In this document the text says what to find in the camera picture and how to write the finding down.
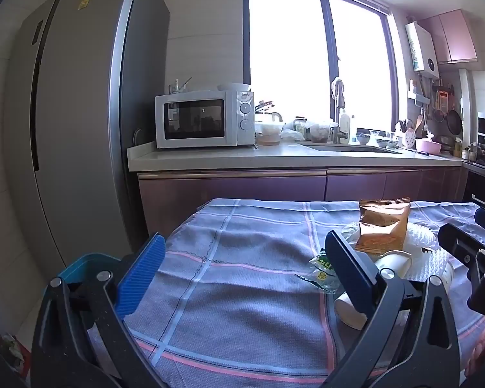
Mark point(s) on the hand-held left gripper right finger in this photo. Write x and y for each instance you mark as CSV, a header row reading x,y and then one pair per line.
x,y
347,266

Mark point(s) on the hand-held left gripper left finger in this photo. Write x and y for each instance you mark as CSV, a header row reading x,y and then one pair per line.
x,y
143,275

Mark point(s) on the green plastic wrapper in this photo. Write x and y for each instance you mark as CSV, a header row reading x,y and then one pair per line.
x,y
323,268

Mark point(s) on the white paper cup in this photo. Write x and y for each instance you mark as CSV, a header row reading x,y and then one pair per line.
x,y
396,262
349,311

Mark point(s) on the brown snack bag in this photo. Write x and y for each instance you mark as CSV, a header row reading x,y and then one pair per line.
x,y
382,226

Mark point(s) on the teal trash bin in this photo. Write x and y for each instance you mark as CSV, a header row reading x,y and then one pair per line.
x,y
85,262

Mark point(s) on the person's right hand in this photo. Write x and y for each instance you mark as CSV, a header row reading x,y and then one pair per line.
x,y
480,349

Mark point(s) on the clear plastic wrapper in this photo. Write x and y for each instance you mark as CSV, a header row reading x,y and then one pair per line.
x,y
349,232

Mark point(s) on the white ridged plastic tray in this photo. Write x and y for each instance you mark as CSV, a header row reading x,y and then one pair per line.
x,y
422,236

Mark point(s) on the cooking oil bottle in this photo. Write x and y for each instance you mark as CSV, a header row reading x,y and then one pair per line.
x,y
457,148

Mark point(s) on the pink pot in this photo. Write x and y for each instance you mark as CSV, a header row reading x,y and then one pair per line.
x,y
427,146

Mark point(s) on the black kitchen knife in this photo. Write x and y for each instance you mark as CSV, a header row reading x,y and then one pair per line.
x,y
418,152

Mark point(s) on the hanging frying pan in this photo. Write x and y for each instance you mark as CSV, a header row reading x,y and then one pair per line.
x,y
454,122

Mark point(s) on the plaid grey tablecloth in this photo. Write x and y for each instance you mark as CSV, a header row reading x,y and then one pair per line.
x,y
246,291

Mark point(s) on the polka dot utensil holder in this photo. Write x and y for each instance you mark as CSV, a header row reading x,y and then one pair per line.
x,y
409,139

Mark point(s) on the hanging strainer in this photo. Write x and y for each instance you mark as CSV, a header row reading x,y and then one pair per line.
x,y
439,113

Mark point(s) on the kitchen sink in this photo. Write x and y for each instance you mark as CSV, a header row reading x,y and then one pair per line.
x,y
347,148

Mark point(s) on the purple base cabinets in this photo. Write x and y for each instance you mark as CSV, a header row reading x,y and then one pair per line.
x,y
226,190

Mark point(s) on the blue patterned bowl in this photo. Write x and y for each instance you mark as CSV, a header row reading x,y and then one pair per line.
x,y
387,143

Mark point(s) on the small dark bowl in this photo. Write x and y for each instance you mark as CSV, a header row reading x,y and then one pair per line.
x,y
363,139

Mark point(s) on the white dish soap bottle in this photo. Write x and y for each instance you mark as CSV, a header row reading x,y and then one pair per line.
x,y
346,127

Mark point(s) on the white plastic bag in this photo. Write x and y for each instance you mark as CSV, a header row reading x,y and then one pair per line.
x,y
292,135

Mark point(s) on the white kitchen countertop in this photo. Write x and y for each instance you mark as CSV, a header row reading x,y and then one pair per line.
x,y
226,157

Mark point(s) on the glass jar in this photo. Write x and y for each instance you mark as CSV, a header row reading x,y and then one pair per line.
x,y
300,127

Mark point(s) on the brown food container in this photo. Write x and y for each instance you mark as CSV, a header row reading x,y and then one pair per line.
x,y
268,140

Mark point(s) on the red and green plastic bag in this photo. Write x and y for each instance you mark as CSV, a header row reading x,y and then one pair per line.
x,y
8,345

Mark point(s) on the clear glass bowl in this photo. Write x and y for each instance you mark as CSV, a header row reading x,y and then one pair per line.
x,y
268,128

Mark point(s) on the steel kitchen faucet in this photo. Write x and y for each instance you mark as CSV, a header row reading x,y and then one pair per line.
x,y
339,105

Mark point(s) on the white microwave oven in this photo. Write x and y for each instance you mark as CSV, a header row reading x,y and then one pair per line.
x,y
194,119

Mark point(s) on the glass electric kettle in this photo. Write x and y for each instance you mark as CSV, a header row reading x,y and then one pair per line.
x,y
268,115

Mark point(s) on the grey refrigerator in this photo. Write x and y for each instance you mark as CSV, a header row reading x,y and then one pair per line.
x,y
85,109

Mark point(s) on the white water heater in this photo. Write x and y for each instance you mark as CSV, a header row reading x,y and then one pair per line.
x,y
421,48

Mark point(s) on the dark framed kitchen window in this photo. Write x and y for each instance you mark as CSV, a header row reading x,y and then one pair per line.
x,y
287,48

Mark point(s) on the grey wall rack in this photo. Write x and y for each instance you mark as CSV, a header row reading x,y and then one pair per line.
x,y
419,98

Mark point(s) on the pink wall cabinet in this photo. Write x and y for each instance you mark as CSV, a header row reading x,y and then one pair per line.
x,y
452,36

